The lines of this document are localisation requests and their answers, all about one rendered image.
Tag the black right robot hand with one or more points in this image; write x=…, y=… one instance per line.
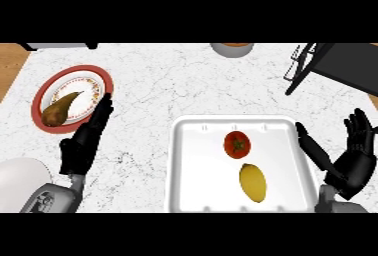
x=355, y=160

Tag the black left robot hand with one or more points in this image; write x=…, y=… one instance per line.
x=84, y=143

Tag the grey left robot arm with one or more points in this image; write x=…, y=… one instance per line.
x=56, y=196

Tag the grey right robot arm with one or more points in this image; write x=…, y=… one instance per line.
x=336, y=201

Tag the white plastic tray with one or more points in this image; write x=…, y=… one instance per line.
x=240, y=166

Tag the red tomato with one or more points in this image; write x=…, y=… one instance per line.
x=236, y=144

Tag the brown pear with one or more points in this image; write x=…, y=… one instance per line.
x=59, y=108

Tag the white rounded object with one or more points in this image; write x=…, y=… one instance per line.
x=22, y=185

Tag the red rimmed patterned plate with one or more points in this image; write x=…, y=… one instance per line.
x=85, y=83

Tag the yellow lemon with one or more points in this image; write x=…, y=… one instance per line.
x=252, y=182

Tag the dark grey appliance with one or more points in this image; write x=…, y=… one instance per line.
x=59, y=46

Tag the grey cup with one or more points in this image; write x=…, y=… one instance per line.
x=231, y=49

